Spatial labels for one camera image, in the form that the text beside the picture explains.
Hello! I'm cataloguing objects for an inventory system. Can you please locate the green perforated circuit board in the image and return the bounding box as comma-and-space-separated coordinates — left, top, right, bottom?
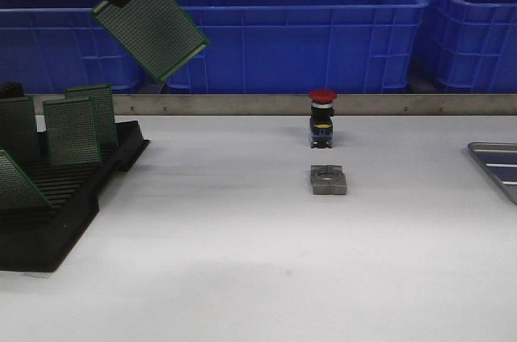
43, 96, 101, 167

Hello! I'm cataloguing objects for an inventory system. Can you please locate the green circuit board front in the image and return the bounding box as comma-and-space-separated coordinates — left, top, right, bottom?
1, 150, 51, 213

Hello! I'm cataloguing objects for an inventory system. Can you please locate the black slotted board rack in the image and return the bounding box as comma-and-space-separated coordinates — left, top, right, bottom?
0, 82, 151, 272

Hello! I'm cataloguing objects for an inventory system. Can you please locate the silver metal tray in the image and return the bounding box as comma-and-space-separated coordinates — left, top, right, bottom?
468, 142, 516, 204

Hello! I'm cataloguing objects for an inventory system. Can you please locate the blue crate front left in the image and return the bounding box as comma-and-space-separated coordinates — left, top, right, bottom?
1, 0, 146, 94

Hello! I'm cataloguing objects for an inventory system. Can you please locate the blue crate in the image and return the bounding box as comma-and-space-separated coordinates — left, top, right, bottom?
1, 0, 146, 94
413, 0, 516, 94
167, 0, 426, 95

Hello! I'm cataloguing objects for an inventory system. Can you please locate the blue crate centre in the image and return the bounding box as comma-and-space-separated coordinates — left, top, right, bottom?
167, 0, 426, 95

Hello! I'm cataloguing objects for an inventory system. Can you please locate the red emergency stop button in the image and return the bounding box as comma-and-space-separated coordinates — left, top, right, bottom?
309, 89, 338, 149

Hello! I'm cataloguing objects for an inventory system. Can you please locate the blue crate front right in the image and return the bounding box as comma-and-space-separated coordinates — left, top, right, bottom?
413, 0, 516, 94

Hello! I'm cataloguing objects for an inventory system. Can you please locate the steel shelf front rail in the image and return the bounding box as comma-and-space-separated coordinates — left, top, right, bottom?
23, 93, 517, 116

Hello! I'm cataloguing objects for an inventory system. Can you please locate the grey metal mounting bracket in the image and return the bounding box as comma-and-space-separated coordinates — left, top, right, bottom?
310, 165, 347, 196

